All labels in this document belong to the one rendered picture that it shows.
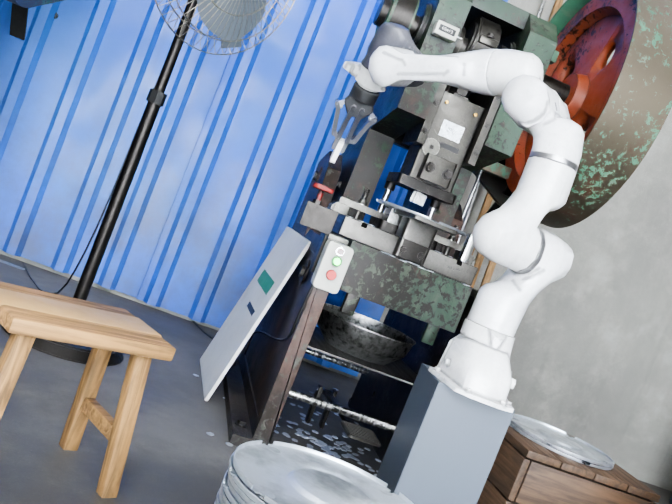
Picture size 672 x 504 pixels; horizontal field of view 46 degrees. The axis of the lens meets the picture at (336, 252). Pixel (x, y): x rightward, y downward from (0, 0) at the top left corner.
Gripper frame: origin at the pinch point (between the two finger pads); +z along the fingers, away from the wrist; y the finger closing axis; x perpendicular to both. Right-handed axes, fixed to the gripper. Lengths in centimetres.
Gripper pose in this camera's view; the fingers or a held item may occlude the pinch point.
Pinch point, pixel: (337, 150)
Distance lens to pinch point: 224.9
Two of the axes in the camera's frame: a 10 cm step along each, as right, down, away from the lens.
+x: 0.2, -5.0, 8.7
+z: -4.1, 7.9, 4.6
